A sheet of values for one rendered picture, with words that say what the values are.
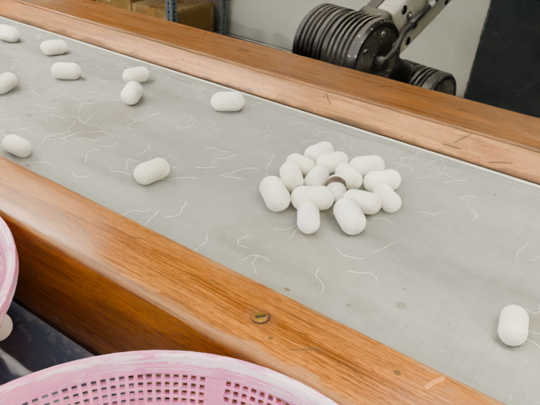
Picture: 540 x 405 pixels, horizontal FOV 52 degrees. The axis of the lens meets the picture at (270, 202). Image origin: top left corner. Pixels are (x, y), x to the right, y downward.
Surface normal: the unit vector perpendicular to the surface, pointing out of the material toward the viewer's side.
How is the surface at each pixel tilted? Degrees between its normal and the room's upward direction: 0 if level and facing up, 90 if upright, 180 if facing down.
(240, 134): 0
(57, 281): 90
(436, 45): 89
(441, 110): 0
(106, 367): 75
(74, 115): 0
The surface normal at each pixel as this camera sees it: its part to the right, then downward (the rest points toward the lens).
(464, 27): -0.59, 0.40
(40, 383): 0.47, 0.26
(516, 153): -0.35, -0.29
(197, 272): 0.06, -0.84
